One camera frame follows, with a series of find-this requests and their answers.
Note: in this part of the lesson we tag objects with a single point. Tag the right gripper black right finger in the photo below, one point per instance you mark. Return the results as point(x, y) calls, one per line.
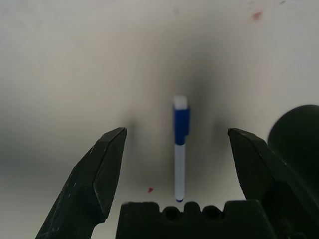
point(261, 174)

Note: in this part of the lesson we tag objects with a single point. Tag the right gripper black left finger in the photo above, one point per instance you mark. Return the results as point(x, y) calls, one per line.
point(94, 179)

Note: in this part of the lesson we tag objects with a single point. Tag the blue-capped white marker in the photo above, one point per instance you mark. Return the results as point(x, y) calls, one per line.
point(180, 161)

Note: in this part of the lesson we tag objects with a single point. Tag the black cup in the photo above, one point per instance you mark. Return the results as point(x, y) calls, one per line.
point(299, 129)

